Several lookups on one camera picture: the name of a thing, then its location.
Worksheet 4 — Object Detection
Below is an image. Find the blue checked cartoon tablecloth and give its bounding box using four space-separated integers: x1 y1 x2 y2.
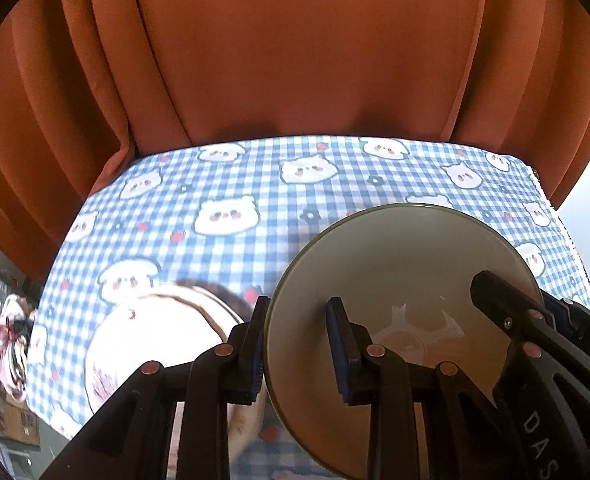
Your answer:
25 136 590 480

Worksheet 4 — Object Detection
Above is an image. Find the large yellow floral plate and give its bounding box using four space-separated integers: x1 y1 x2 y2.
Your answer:
82 280 271 463

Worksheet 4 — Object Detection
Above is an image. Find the blue floral ceramic bowl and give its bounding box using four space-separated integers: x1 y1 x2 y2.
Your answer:
265 203 546 478

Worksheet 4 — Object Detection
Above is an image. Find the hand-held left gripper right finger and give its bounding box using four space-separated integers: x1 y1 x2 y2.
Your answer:
325 297 521 480

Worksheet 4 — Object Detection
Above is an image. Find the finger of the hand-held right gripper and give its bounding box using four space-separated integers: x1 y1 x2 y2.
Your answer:
542 292 590 346
469 270 556 357

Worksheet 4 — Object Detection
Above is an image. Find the orange curtain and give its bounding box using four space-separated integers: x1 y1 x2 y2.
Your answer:
0 0 590 281

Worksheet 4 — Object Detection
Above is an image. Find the pink and white clothes pile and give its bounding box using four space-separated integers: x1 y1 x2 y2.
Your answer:
0 294 40 403

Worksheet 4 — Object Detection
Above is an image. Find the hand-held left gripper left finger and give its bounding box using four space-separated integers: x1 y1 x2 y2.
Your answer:
40 296 272 480

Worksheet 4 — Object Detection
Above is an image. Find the cardboard box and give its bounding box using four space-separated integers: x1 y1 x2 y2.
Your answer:
5 395 43 448

